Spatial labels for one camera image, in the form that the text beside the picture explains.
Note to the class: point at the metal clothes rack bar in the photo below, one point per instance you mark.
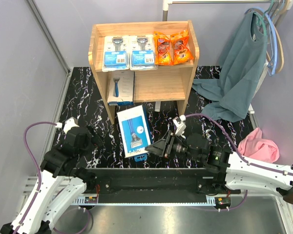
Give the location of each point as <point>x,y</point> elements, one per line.
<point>167,3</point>

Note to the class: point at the teal blue t-shirt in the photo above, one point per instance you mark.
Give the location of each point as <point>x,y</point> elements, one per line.
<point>241,63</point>

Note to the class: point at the beige wooden hanger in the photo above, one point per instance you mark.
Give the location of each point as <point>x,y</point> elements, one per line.
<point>277,13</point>

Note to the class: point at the orange razor pack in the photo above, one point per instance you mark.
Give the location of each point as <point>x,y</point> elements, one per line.
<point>181,50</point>
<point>162,49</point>

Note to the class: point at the aluminium corner frame profile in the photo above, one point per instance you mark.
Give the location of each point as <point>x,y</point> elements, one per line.
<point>46,32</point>

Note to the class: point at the wooden two-tier shelf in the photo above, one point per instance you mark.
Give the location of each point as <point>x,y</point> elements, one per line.
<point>166,83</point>

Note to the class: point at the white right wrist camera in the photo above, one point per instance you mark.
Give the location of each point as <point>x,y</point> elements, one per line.
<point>180,125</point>

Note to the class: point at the blue Harry's razor box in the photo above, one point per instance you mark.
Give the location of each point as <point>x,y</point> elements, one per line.
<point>135,132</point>

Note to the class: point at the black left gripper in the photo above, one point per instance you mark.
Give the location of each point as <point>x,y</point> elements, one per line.
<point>95,140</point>

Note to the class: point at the small white bottle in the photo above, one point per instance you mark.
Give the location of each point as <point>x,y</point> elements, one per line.
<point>157,106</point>

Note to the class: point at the pink cloth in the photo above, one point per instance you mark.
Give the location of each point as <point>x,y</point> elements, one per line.
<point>256,147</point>

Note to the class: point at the Gillette razor blister pack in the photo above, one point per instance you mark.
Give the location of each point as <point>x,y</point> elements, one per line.
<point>116,53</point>

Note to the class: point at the blue plastic hanger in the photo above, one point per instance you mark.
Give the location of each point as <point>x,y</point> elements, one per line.
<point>272,56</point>

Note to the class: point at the green plastic hanger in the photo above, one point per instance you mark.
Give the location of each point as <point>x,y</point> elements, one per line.
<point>261,14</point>

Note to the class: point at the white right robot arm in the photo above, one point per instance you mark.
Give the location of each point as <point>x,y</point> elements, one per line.
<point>230,170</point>

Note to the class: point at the white Harry's razor box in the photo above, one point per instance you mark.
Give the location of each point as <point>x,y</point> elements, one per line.
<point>121,88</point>

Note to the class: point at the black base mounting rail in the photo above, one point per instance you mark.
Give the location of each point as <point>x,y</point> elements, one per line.
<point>153,186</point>

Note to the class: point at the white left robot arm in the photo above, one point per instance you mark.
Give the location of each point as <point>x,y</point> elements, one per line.
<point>59,183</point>

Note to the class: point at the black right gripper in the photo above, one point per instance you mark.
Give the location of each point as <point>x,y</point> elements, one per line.
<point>158,147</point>

